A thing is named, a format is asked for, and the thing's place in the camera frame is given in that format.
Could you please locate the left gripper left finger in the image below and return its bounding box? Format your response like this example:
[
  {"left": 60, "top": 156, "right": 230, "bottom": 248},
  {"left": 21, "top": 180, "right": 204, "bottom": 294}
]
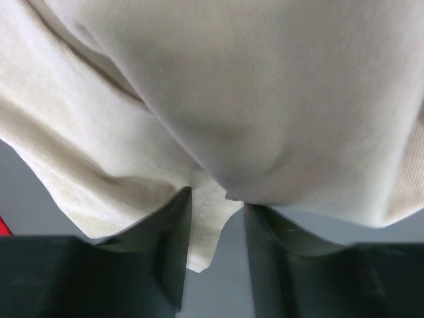
[{"left": 1, "top": 187, "right": 192, "bottom": 317}]

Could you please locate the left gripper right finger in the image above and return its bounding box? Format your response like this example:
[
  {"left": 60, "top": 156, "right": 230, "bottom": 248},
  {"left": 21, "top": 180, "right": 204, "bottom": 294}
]
[{"left": 244, "top": 204, "right": 423, "bottom": 318}]

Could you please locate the beige t shirt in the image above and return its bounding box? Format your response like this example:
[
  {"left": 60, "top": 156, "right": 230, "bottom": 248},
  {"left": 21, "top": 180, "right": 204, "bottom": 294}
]
[{"left": 1, "top": 1, "right": 423, "bottom": 272}]

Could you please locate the red t shirt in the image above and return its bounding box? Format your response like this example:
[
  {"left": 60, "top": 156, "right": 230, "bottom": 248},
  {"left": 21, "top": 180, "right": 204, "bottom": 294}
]
[{"left": 0, "top": 218, "right": 12, "bottom": 236}]

